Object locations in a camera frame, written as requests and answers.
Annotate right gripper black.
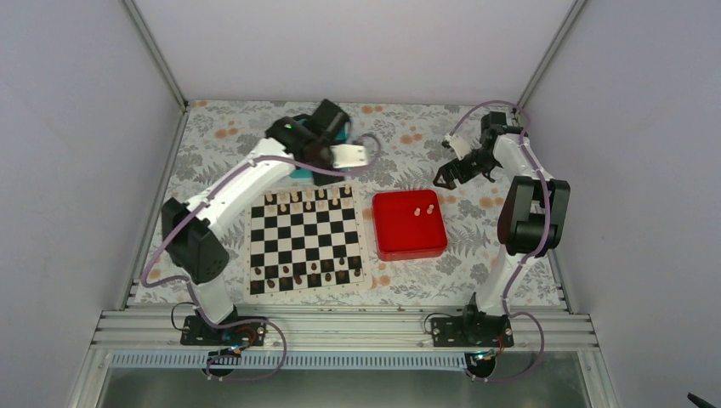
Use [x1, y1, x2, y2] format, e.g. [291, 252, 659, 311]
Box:
[434, 148, 500, 190]

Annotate red plastic tray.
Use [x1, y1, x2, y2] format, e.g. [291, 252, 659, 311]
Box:
[372, 190, 448, 262]

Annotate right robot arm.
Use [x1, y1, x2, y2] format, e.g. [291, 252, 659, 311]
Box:
[434, 110, 571, 346]

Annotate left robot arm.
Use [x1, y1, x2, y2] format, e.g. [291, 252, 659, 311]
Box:
[156, 99, 351, 344]

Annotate teal plastic box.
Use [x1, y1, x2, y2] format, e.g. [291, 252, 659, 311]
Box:
[290, 122, 349, 186]

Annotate black white chessboard mat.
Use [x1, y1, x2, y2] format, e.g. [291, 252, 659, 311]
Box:
[245, 183, 372, 303]

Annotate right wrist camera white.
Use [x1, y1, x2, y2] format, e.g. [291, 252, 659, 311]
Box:
[442, 133, 472, 160]

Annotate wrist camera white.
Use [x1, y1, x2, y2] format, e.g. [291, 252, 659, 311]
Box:
[330, 144, 369, 168]
[442, 133, 472, 160]

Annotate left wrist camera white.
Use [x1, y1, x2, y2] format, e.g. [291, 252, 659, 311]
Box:
[330, 144, 369, 168]

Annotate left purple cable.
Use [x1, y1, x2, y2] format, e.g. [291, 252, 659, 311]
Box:
[140, 133, 382, 384]

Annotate purple cable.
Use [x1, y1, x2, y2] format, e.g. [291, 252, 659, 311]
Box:
[140, 133, 382, 384]
[448, 99, 556, 384]

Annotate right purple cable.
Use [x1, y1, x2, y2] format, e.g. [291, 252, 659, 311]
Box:
[448, 99, 556, 384]

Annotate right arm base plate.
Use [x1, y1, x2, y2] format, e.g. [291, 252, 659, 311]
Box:
[430, 315, 514, 348]

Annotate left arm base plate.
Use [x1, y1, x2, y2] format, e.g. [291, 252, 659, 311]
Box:
[179, 315, 267, 348]

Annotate aluminium rail frame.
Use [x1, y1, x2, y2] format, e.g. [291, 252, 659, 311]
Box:
[91, 307, 599, 352]

